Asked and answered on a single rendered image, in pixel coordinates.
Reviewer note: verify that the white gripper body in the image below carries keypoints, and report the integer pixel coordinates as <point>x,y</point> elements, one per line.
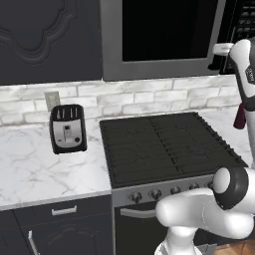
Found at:
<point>222,49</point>

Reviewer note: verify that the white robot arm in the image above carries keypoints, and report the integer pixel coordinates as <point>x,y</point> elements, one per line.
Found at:
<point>196,212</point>

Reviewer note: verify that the grey black microwave oven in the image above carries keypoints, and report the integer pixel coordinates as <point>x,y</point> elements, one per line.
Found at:
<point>166,33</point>

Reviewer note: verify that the grey microwave door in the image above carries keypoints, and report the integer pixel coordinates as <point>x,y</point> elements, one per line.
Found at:
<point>159,30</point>

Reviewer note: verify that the black oven door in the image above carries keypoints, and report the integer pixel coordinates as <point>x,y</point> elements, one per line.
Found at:
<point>136,235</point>

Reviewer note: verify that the dark grey base cupboard door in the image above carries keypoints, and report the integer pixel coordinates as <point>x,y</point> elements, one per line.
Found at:
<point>76,237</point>
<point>8,234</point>

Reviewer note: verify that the dark red bottle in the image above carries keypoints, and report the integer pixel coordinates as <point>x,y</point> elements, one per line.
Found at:
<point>239,116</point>

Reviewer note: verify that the black gas hob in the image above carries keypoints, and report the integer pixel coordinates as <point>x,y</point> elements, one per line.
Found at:
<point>166,146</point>

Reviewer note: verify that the dark round hob knob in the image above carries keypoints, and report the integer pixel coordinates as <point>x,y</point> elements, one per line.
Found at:
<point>209,184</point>
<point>136,197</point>
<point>175,190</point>
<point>194,186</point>
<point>155,193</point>

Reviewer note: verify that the black silver toaster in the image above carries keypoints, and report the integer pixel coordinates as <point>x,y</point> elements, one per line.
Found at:
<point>68,131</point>

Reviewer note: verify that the dark grey drawer front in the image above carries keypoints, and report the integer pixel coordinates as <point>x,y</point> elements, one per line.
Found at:
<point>89,207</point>

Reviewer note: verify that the grey wall socket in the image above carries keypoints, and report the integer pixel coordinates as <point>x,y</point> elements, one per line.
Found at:
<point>52,100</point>

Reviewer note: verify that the dark grey wall cupboard door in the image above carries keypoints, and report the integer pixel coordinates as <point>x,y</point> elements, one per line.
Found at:
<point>50,36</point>

